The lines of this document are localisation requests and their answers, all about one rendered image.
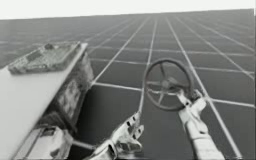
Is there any dark steering wheel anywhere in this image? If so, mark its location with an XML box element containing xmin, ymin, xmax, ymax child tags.
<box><xmin>143</xmin><ymin>58</ymin><xmax>196</xmax><ymax>112</ymax></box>

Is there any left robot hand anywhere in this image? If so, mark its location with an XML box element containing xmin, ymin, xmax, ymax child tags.
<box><xmin>111</xmin><ymin>111</ymin><xmax>145</xmax><ymax>155</ymax></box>

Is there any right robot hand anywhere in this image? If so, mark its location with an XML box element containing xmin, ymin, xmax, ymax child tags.
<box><xmin>176</xmin><ymin>89</ymin><xmax>208</xmax><ymax>118</ymax></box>

